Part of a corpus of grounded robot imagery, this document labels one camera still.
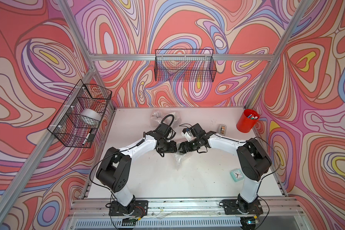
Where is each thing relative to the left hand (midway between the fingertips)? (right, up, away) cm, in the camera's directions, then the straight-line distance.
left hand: (175, 151), depth 88 cm
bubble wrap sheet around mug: (-14, +21, +15) cm, 29 cm away
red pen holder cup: (+51, +19, +11) cm, 56 cm away
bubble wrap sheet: (+1, +19, +14) cm, 23 cm away
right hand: (+6, -2, +3) cm, 6 cm away
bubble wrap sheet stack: (+2, -3, -6) cm, 7 cm away
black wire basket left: (-52, +18, -13) cm, 57 cm away
